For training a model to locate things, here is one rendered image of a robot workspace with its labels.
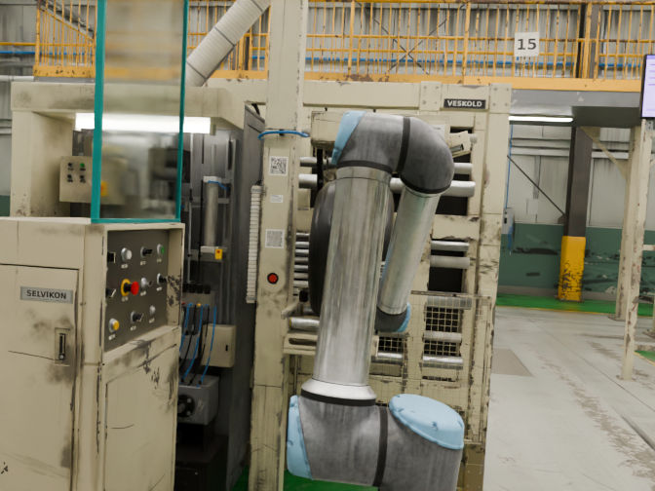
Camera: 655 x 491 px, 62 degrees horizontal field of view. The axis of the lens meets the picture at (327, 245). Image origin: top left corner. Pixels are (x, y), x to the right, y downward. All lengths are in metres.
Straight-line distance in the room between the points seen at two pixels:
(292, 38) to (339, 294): 1.43
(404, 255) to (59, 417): 1.00
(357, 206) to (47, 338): 0.93
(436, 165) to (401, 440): 0.54
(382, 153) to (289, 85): 1.18
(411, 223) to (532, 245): 10.23
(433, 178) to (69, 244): 0.94
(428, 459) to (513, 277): 10.41
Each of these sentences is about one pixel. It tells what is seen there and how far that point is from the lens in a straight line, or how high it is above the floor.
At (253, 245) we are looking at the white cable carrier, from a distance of 2.24.
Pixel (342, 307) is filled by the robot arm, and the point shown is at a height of 1.15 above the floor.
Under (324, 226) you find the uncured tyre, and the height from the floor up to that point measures 1.28.
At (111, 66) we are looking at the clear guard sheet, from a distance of 1.63.
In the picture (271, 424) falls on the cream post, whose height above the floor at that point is 0.46.
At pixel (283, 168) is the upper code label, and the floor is 1.50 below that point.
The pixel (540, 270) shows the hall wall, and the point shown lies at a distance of 11.53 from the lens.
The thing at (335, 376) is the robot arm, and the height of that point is 1.02.
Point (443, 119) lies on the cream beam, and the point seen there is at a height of 1.76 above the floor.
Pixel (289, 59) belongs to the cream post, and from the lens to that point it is 2.28.
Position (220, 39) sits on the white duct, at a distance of 2.68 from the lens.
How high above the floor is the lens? 1.32
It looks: 3 degrees down
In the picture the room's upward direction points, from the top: 3 degrees clockwise
